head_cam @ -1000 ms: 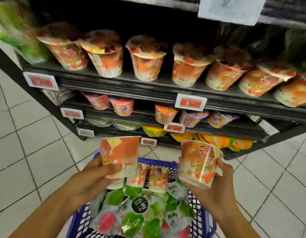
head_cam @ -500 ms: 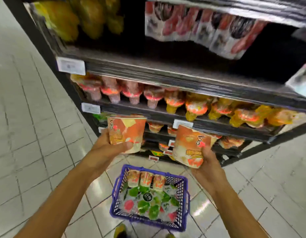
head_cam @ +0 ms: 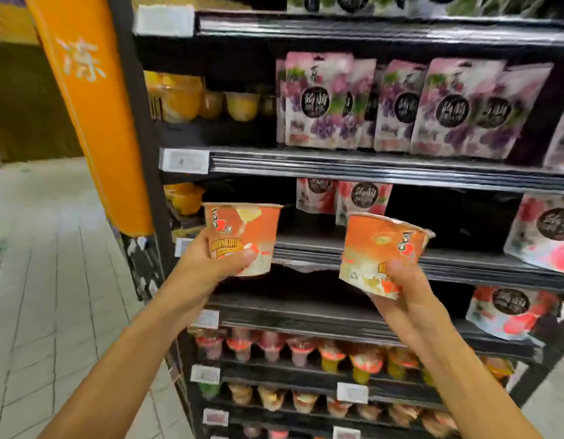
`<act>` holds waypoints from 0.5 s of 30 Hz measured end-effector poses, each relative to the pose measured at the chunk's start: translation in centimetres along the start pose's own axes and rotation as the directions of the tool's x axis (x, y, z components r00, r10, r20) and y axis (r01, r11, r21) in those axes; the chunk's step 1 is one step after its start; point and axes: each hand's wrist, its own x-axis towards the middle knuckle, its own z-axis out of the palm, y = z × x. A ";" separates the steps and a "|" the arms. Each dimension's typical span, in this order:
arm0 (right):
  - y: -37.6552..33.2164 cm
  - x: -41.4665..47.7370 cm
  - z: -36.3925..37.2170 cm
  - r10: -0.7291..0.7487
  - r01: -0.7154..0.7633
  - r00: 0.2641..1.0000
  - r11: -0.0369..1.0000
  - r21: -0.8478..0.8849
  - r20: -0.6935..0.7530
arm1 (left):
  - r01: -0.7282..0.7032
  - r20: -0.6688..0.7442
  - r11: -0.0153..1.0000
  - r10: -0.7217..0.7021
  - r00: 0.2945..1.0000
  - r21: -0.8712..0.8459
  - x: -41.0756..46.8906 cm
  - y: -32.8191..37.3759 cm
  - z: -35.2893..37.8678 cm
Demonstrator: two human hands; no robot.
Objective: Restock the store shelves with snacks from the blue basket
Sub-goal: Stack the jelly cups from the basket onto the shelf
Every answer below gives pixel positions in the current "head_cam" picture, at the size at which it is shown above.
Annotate person's left hand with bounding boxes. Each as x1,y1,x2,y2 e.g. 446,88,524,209
165,227,260,318

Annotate person's right hand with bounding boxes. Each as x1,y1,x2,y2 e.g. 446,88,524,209
369,258,453,349

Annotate orange jelly cup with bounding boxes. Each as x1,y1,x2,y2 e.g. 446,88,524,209
203,202,284,277
339,212,436,301

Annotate black low shelf rack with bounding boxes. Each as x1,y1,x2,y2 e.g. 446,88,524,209
107,0,564,439

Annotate row of purple jelly packs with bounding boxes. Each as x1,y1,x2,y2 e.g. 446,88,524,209
276,51,564,175

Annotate person's left forearm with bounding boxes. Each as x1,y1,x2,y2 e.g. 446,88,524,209
38,294,205,439

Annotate person's right forearm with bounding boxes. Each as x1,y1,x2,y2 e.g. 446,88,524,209
403,322,544,439

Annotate large yellow jelly tubs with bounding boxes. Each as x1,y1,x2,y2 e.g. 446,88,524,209
164,181,206,243

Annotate row of yellow jelly cups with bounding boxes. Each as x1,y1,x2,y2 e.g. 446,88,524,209
143,70,277,125

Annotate orange hanging sign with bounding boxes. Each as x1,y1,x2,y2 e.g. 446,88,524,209
24,0,156,238

